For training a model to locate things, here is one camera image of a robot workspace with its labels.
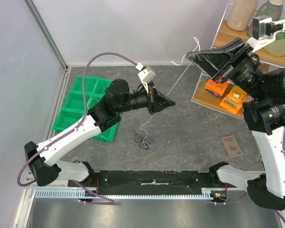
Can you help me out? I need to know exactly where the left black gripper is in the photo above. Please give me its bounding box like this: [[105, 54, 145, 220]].
[[117, 81, 175, 115]]

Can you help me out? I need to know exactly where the cable bundle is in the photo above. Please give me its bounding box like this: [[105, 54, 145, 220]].
[[132, 129, 155, 149]]

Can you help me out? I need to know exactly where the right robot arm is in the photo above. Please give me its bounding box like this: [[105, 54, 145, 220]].
[[186, 38, 285, 211]]

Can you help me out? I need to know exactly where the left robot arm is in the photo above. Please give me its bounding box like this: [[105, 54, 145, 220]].
[[24, 79, 175, 187]]

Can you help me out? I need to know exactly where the orange yellow snack box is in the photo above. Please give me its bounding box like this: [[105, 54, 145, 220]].
[[219, 85, 248, 114]]

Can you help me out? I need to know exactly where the beige pump bottle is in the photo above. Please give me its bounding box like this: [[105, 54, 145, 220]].
[[227, 0, 258, 31]]

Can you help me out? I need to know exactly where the light green pump bottle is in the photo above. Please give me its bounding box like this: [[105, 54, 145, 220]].
[[264, 32, 285, 57]]

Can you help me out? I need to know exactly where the grey-green pump bottle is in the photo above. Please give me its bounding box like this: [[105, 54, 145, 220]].
[[246, 0, 285, 38]]

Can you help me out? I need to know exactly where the green compartment bin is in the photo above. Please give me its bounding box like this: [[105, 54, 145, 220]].
[[52, 76, 121, 143]]

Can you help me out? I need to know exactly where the white wire shelf rack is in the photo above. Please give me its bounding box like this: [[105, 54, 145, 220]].
[[187, 15, 285, 119]]

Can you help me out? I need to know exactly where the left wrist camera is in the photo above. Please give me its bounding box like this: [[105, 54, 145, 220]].
[[136, 63, 156, 93]]

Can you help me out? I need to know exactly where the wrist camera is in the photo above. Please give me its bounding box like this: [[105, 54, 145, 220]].
[[136, 63, 156, 93], [247, 15, 285, 53]]

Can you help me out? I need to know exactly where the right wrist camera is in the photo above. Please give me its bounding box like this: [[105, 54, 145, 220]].
[[247, 15, 285, 53]]

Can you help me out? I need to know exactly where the slotted cable duct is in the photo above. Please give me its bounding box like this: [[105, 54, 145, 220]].
[[35, 189, 217, 200]]

